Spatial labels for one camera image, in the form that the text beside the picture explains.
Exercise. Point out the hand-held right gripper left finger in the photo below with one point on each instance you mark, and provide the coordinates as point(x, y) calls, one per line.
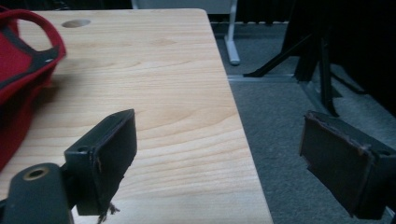
point(106, 155)

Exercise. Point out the black metal stand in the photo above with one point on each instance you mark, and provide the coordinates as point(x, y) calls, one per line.
point(325, 77)

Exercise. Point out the red felt bag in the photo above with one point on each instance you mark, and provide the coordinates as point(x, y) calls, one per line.
point(15, 65)

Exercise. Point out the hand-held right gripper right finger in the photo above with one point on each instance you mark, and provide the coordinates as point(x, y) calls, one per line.
point(336, 161)

